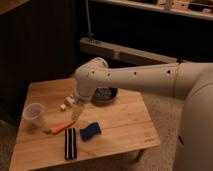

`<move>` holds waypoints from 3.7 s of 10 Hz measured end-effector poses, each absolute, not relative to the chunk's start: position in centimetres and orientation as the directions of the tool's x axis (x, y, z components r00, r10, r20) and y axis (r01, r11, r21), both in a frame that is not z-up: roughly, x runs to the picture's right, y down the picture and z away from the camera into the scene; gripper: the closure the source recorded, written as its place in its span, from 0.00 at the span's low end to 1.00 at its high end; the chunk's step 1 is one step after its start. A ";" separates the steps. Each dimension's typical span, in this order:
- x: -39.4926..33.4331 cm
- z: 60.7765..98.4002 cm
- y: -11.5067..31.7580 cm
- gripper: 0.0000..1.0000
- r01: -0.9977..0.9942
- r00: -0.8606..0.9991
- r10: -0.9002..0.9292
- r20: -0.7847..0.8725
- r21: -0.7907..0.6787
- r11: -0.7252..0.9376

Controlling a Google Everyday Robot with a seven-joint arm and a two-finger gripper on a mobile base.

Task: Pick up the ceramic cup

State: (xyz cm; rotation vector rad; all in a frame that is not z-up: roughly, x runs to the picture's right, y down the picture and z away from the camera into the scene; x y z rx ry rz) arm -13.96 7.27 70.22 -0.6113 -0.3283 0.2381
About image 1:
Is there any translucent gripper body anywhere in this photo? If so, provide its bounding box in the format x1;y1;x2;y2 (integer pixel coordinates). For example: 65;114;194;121
71;99;86;121

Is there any white ceramic cup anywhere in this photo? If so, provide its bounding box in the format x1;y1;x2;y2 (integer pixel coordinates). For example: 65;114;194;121
22;103;45;127

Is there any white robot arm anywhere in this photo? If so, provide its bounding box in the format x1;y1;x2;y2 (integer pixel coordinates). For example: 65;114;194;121
73;57;213;171

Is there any white toy piece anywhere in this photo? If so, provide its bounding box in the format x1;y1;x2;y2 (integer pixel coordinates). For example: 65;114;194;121
65;96;75;105

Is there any small white block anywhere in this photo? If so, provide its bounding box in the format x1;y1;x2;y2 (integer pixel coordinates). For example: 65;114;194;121
60;104;66;111

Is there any dark round bowl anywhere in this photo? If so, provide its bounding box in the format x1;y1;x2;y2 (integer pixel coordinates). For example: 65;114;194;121
92;87;118;104

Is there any blue sponge block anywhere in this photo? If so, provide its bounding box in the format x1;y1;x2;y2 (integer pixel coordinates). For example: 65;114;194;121
80;122;101;141

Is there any wooden table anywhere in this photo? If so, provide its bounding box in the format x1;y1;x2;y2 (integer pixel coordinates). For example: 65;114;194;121
9;78;160;171

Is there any orange carrot toy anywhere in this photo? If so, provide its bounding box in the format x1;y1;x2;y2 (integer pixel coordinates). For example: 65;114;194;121
46;121;74;135

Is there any wooden shelf beam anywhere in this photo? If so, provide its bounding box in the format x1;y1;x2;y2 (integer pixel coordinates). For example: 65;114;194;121
80;38;185;65

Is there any metal pole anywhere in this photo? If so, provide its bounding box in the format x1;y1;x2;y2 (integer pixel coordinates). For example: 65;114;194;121
85;0;93;42

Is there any upper wooden shelf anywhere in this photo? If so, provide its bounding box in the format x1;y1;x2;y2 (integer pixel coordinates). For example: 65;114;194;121
92;0;213;21

